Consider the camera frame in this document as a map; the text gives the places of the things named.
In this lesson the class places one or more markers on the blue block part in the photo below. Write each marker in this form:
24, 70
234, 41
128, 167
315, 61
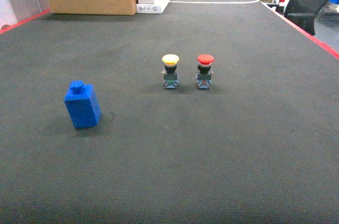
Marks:
82, 105

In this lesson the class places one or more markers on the white flat box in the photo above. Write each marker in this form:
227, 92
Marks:
155, 3

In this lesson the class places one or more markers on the yellow push button switch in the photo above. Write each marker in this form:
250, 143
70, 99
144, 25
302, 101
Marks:
169, 73

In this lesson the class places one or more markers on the red push button switch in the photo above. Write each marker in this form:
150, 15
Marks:
204, 73

